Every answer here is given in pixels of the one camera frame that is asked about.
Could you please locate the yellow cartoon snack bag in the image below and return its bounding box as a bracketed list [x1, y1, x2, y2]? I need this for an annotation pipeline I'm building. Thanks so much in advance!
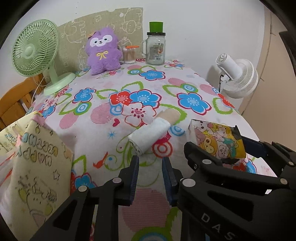
[188, 119, 247, 165]

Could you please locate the white towel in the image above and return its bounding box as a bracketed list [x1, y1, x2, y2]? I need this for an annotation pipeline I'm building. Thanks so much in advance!
[128, 108, 181, 156]

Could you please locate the green desk fan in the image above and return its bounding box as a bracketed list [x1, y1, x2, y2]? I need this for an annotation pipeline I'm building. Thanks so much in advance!
[11, 19, 76, 96]

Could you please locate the patterned cardboard backboard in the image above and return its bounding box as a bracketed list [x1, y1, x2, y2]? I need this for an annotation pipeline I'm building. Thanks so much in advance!
[54, 7, 144, 76]

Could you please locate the glass jar green lid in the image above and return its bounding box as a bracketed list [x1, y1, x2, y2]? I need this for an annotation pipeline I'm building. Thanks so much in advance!
[141, 22, 166, 65]

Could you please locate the floral tablecloth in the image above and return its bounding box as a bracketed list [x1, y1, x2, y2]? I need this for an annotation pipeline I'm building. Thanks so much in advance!
[1, 62, 274, 240]

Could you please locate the beige door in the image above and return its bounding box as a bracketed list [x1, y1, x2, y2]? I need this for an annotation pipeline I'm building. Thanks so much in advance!
[242, 11, 295, 150]

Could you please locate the cotton swab jar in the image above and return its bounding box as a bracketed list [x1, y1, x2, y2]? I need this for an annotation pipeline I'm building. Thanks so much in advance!
[122, 46, 139, 64]

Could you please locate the wooden bed headboard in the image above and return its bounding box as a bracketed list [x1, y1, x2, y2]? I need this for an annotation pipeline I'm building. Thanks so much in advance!
[0, 74, 46, 131]

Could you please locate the purple plush toy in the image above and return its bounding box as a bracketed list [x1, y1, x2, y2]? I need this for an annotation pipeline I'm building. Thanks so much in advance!
[85, 27, 122, 75]

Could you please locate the yellow cartoon storage box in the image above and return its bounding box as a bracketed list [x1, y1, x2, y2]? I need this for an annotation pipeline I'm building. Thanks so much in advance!
[1, 112, 73, 239]

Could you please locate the white standing fan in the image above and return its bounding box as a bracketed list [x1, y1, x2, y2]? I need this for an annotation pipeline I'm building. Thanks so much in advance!
[216, 53, 259, 99]

